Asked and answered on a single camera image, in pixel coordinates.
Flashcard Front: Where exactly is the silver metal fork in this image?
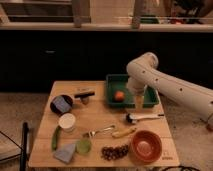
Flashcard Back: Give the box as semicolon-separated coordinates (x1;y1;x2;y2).
82;125;115;138

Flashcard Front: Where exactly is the black bowl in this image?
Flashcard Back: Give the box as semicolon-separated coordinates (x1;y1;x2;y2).
50;95;73;115

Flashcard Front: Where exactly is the orange red apple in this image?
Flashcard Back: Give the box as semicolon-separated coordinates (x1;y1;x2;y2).
114;90;125;102

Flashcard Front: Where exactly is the black handled scrub brush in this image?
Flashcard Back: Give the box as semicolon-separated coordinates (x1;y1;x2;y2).
74;88;95;105

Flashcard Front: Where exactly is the dark grape bunch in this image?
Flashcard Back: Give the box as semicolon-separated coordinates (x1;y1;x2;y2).
101;144;129;161

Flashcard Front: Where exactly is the grey blue sponge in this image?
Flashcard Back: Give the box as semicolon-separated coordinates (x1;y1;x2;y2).
53;143;76;164

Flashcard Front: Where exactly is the black chair frame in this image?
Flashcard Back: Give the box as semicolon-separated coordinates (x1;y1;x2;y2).
0;122;29;171

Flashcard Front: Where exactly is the orange red bowl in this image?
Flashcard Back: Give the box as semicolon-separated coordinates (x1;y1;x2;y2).
130;130;162;164

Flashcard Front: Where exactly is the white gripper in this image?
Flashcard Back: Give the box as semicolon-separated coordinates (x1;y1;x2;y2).
126;78;146;112

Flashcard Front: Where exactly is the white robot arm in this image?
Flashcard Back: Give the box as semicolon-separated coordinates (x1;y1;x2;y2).
126;52;213;126

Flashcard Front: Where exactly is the white paper cup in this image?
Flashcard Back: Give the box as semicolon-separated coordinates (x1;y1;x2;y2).
58;113;76;132

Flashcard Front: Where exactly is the wooden table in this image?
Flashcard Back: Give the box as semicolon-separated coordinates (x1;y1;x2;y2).
29;81;179;169

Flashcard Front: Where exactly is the green cucumber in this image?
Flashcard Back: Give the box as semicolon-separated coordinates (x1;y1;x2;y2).
51;126;61;151

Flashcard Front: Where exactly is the green plastic tray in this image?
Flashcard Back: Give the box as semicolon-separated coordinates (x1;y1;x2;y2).
105;74;159;108

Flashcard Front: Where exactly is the blue cloth in bowl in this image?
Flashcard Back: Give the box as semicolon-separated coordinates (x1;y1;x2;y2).
53;96;71;113

